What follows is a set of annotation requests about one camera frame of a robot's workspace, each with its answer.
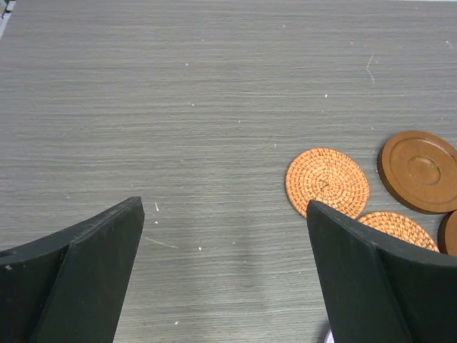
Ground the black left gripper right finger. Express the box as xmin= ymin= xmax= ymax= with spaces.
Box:
xmin=306 ymin=200 xmax=456 ymax=343

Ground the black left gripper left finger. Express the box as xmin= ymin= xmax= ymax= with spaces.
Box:
xmin=1 ymin=197 xmax=145 ymax=342

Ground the woven rattan coaster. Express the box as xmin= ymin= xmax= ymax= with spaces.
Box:
xmin=358 ymin=211 xmax=439 ymax=252
xmin=285 ymin=147 xmax=370 ymax=219

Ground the brown wooden coaster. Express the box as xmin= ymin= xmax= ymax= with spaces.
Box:
xmin=378 ymin=131 xmax=456 ymax=214
xmin=438 ymin=211 xmax=457 ymax=257

